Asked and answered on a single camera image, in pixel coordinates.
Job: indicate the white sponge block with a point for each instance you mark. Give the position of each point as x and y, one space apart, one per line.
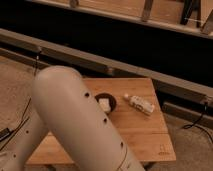
105 105

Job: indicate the wooden table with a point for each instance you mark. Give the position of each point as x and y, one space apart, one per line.
146 135

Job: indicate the black power adapter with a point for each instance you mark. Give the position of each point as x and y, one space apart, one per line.
4 134

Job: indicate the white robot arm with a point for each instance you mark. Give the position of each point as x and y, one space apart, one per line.
66 108

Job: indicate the black bowl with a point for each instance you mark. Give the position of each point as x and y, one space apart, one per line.
111 99

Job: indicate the white plastic bottle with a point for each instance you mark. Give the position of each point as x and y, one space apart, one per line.
140 103

